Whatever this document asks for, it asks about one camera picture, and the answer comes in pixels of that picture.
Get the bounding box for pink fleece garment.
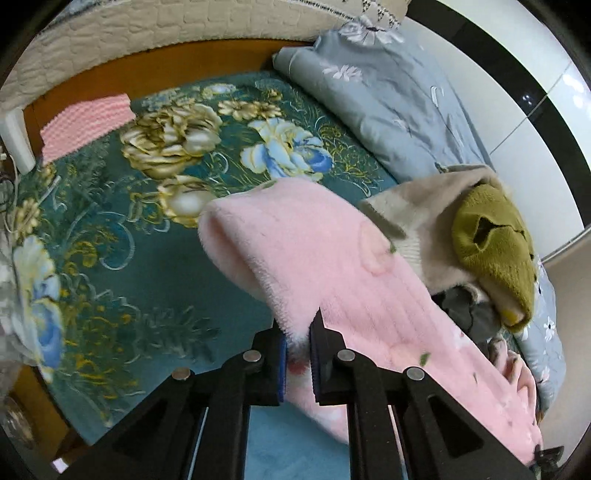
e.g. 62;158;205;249
198;178;542;463

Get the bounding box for dark grey pants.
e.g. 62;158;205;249
432;286;501;350

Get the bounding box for teal floral bed blanket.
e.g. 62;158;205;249
9;69;408;480

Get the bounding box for olive green knit garment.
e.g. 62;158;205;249
452;183;537;333

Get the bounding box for beige fleece garment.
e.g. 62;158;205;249
359;165;504;295

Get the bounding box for pink knitted cloth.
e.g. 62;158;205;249
40;94;135;165

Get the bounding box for grey floral quilt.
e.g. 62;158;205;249
273;18;566;411

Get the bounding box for white quilted headboard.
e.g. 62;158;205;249
1;0;362;113

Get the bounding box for patterned pillow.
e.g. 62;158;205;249
317;0;412;32

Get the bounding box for wooden bed frame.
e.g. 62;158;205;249
24;39;304;155

